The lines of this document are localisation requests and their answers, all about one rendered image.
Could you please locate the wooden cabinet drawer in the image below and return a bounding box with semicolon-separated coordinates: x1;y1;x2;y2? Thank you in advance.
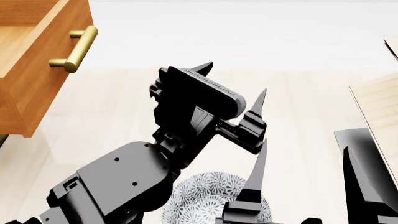
0;0;95;139

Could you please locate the patterned white grey plate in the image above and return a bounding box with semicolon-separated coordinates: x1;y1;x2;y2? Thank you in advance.
161;170;274;224

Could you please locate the brass bar drawer handle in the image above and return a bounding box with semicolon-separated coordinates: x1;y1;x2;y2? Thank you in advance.
49;25;99;74

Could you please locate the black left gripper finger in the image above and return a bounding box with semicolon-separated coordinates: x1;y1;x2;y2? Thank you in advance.
190;61;214;77
238;88;268;141

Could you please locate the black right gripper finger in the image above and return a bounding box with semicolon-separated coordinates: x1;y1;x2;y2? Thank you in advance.
341;145;393;224
236;138;269;203

